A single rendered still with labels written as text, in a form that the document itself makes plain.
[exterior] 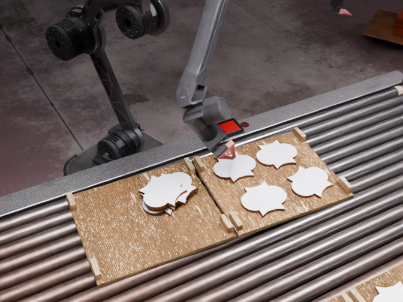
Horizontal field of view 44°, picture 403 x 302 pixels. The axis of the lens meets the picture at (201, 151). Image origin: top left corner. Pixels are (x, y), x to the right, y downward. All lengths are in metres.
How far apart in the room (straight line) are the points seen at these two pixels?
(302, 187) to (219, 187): 0.26
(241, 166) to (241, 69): 2.30
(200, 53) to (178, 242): 0.54
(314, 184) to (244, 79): 2.25
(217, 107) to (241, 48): 2.82
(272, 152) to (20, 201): 0.83
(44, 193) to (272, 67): 2.64
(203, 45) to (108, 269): 0.67
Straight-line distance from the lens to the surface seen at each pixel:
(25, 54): 4.25
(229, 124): 1.85
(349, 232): 1.57
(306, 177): 1.65
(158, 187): 1.53
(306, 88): 3.78
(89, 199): 1.58
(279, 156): 1.71
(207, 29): 1.43
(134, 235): 1.47
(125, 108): 2.63
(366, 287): 1.44
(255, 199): 1.55
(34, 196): 1.67
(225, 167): 1.65
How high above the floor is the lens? 2.08
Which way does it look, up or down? 42 degrees down
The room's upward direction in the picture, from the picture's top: 2 degrees clockwise
